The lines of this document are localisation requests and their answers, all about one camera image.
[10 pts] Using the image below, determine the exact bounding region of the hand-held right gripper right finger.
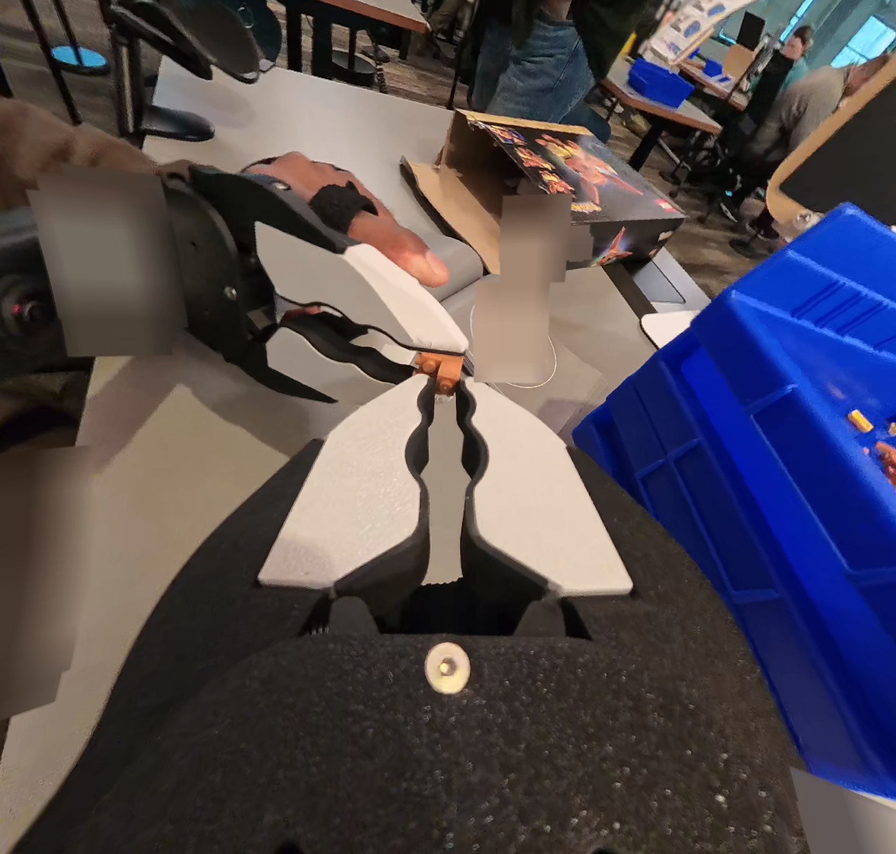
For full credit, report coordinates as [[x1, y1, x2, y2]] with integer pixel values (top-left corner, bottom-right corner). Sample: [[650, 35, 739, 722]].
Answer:
[[456, 378, 635, 599]]

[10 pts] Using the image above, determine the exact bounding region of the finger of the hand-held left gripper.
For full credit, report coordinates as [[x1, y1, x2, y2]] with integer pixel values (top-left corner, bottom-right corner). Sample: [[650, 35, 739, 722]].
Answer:
[[253, 220, 470, 355], [268, 314, 415, 387]]

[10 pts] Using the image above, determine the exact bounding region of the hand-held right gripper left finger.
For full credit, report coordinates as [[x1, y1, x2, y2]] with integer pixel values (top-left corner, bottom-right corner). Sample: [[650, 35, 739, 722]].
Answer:
[[258, 381, 433, 598]]

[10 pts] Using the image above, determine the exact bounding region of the small brown brick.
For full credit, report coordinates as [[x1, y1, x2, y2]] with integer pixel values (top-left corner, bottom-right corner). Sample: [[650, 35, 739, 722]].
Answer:
[[413, 350, 466, 399]]

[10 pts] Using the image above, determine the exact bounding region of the stack of blue plastic bins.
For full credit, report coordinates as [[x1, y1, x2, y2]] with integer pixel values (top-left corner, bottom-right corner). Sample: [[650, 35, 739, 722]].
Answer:
[[572, 201, 896, 800]]

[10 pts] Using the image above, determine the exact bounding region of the person's left forearm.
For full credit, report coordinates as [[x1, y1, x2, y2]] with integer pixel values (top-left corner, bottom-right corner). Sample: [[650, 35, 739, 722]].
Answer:
[[0, 97, 160, 212]]

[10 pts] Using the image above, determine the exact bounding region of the grey desk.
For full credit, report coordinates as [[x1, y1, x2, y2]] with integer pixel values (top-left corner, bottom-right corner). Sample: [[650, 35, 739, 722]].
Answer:
[[0, 56, 713, 854]]

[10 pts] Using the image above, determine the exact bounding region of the grey instruction booklet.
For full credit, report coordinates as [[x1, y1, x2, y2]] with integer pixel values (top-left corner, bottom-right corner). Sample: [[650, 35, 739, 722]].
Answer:
[[420, 233, 561, 387]]

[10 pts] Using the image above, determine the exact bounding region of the white rounded flat plate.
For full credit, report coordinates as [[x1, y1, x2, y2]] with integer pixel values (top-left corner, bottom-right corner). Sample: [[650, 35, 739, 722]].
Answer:
[[642, 310, 702, 352]]

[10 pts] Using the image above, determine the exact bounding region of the black stand with round disc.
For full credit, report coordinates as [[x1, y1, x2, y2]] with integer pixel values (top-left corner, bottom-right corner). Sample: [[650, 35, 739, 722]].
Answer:
[[107, 0, 265, 146]]

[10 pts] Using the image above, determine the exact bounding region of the printed cardboard box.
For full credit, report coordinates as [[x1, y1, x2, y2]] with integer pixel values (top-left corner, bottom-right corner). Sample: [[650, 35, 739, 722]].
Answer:
[[399, 107, 688, 275]]

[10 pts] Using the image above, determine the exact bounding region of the black stand with blue base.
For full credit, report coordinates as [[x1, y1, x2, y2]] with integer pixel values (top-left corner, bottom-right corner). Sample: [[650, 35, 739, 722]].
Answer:
[[3, 0, 113, 125]]

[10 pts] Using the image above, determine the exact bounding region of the wood-edged grey table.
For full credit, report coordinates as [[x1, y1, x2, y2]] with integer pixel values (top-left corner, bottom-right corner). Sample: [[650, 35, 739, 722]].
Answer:
[[202, 0, 431, 76], [601, 56, 723, 170]]

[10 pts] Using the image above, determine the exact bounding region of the pile of brown bricks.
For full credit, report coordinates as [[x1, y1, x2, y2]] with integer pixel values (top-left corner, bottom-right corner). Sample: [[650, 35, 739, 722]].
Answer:
[[846, 408, 896, 489]]

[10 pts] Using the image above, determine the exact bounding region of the blue plastic bin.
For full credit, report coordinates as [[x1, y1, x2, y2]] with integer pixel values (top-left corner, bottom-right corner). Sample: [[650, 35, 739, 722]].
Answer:
[[626, 56, 697, 111]]

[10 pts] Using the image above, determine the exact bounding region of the white and blue carton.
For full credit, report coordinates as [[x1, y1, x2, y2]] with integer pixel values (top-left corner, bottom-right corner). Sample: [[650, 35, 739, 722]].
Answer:
[[646, 0, 758, 65]]

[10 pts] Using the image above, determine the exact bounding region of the black board with wooden edge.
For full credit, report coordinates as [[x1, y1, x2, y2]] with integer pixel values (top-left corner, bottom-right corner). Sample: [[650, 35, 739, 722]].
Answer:
[[765, 55, 896, 230]]

